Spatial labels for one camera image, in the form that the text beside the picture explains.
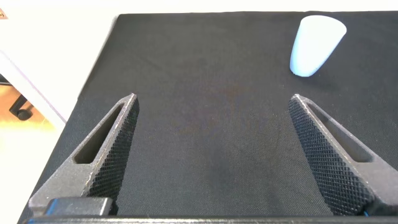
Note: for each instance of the light blue plastic cup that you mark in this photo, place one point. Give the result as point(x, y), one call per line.
point(314, 46)

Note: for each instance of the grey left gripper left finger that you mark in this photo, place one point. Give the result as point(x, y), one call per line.
point(77, 183)

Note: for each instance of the black caster wheel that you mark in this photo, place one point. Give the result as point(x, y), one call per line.
point(22, 113)

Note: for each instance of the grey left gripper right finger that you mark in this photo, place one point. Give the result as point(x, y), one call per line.
point(342, 174)

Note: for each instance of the white baseboard strip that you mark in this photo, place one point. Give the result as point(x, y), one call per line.
point(28, 90)

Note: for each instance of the black table cloth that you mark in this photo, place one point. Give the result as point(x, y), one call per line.
point(211, 109)

